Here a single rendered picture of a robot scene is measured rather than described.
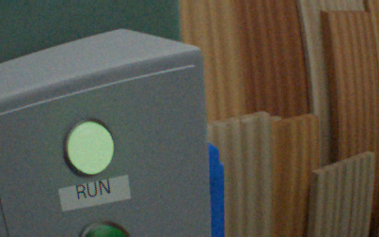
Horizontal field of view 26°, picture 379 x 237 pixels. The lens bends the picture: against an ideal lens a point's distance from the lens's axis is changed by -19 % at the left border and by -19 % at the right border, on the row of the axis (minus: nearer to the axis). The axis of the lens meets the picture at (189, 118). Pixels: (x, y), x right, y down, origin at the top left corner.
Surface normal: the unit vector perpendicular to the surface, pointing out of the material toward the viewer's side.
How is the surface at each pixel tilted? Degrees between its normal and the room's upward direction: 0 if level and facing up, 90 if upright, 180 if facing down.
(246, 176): 87
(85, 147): 88
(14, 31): 90
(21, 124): 90
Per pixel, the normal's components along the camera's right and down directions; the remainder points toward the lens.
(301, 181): 0.44, 0.18
